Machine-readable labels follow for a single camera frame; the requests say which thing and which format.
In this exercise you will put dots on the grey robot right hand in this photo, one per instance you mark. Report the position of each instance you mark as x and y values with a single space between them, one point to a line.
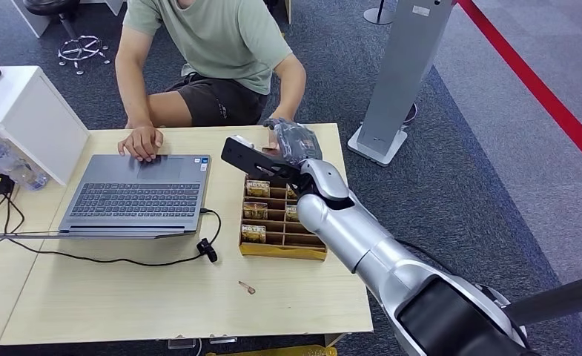
295 140

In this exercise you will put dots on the person's right hand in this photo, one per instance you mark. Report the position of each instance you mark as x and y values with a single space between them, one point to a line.
142 144

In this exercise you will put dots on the person's left hand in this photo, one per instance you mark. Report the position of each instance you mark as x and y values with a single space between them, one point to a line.
273 140

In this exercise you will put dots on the brown wooden card holder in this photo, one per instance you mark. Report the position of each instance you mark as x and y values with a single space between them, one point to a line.
281 236

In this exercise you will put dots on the person's right forearm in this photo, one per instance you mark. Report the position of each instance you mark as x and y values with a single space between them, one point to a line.
132 88

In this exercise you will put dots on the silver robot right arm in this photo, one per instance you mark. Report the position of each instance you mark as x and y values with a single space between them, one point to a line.
384 245

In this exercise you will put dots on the person's left forearm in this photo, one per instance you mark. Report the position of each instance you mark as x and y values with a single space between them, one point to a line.
290 88

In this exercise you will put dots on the person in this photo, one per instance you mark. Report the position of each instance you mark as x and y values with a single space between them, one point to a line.
222 49

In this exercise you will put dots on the grey laptop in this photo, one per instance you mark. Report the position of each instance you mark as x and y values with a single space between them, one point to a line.
138 194

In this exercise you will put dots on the black stool with chrome base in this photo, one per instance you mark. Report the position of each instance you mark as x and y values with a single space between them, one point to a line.
79 49

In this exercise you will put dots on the white box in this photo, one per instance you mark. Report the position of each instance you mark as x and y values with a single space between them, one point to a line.
30 118

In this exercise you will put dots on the grey kiosk stand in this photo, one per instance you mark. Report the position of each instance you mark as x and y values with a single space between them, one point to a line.
398 73

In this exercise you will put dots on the clear plastic water bottle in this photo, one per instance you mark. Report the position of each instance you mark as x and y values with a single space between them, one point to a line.
8 164

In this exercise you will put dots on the round grey stanchion base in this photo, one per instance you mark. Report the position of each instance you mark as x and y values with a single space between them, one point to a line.
376 17

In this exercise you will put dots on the clear table clamp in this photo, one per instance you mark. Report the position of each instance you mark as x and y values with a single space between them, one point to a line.
223 339
181 342

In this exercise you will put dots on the yellow object under table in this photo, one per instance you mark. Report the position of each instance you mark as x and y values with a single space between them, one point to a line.
281 351

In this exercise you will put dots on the red barrier belt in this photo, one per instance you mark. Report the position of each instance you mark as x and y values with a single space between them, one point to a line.
541 93

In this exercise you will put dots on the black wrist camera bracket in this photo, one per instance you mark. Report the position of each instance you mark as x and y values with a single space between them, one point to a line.
256 159

